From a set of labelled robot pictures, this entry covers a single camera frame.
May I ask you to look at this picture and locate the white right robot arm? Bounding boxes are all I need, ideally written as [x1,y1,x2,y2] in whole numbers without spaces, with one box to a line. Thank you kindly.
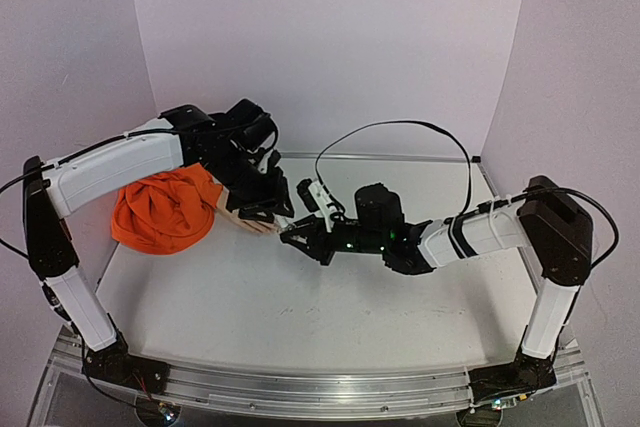
[280,176,593,359]

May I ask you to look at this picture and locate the orange cloth sleeve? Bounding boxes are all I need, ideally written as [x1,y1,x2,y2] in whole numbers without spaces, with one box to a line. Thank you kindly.
[111,165,223,255]

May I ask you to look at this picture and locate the aluminium back rail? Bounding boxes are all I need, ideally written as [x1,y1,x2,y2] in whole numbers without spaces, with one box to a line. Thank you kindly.
[281,151,466,163]

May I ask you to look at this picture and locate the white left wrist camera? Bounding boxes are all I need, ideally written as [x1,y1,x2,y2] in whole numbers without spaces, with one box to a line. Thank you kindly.
[240,147,281,175]

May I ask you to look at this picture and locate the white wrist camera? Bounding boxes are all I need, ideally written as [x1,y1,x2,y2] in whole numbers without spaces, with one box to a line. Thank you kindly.
[240,147,281,175]
[296,178,345,233]

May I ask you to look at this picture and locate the mannequin hand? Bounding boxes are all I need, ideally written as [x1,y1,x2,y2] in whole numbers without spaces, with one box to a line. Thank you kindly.
[216,189,277,235]

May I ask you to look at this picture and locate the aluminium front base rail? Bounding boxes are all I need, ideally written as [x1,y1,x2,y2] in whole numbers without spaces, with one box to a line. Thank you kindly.
[28,328,603,426]

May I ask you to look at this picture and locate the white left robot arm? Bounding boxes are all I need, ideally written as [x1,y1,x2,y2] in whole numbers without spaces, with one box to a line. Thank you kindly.
[23,99,294,384]

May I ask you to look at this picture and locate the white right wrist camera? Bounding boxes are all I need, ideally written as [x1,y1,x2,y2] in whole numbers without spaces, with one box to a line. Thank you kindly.
[296,178,345,233]

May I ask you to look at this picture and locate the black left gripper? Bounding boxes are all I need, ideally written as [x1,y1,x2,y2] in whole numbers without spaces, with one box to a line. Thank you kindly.
[204,142,300,224]

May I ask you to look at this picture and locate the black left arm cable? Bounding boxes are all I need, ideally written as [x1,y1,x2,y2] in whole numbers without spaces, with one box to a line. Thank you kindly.
[0,129,176,256]

